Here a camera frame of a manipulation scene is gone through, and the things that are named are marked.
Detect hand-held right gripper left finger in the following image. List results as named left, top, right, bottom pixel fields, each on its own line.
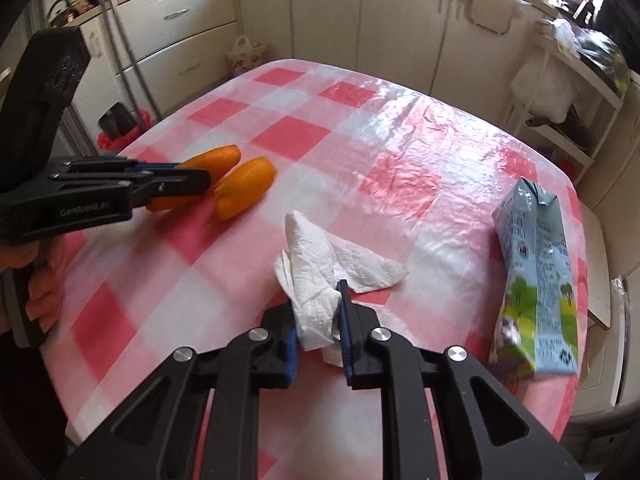
left=65, top=305, right=301, bottom=480

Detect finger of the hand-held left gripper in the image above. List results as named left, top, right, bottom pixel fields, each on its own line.
left=125, top=169, right=212, bottom=208
left=50, top=157, right=181, bottom=183

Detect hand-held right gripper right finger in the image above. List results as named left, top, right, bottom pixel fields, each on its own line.
left=336, top=280, right=586, bottom=480

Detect orange carrot piece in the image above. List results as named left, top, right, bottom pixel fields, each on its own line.
left=150, top=145, right=241, bottom=211
left=215, top=156, right=277, bottom=222

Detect white paper towel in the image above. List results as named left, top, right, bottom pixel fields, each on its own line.
left=274, top=210, right=410, bottom=366

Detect person's left hand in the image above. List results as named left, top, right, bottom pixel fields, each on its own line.
left=0, top=237, right=68, bottom=333

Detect black bin with red liner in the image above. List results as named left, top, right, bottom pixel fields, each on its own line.
left=96, top=101, right=153, bottom=153

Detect black kettle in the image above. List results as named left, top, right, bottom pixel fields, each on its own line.
left=47, top=0, right=76, bottom=28

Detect metal mop pole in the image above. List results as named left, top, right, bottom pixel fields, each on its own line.
left=97, top=0, right=161, bottom=121

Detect cream drawer cabinet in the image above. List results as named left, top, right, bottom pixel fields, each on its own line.
left=65, top=0, right=241, bottom=126

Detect pink checked tablecloth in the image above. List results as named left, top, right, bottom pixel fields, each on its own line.
left=42, top=58, right=591, bottom=480

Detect light blue milk carton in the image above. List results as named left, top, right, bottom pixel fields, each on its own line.
left=487, top=176, right=581, bottom=377

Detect white lower kitchen cabinets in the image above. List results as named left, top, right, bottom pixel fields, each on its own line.
left=235, top=0, right=566, bottom=111

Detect white drawer cabinet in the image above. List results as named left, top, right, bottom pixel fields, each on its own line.
left=570, top=110, right=640, bottom=411

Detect white plastic bag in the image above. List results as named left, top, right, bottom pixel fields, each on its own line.
left=511, top=57, right=586, bottom=116

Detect white hanging plastic box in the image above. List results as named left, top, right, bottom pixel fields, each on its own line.
left=467, top=0, right=516, bottom=36

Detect white trolley rack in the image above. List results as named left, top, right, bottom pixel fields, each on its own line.
left=510, top=17, right=626, bottom=183

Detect clear plastic bag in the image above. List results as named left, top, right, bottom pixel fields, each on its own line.
left=550, top=17, right=583, bottom=53

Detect dark plastic bag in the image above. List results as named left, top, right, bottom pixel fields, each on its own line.
left=575, top=27, right=631, bottom=96

